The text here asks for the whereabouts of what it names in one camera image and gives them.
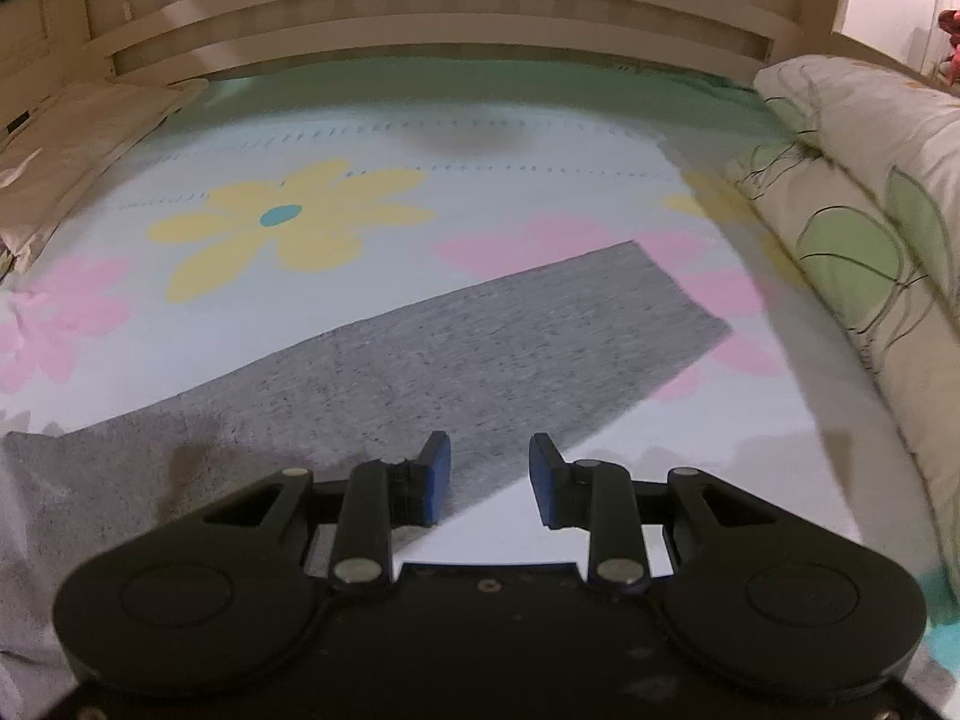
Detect grey speckled pants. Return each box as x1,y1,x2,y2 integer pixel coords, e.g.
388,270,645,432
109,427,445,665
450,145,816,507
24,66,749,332
2,242,729,715

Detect floral bed sheet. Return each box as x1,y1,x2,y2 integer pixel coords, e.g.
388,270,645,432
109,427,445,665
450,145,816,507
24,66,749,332
2,59,958,717

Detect beige pillow far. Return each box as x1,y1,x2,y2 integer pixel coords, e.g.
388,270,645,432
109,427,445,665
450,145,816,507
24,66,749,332
0,78,208,275

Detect wooden bed headboard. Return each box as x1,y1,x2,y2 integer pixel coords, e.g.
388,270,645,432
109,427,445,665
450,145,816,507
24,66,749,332
104,0,783,80

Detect red patterned clothes pile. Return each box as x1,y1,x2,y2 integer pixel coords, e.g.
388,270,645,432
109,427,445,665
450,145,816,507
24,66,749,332
937,10,960,86

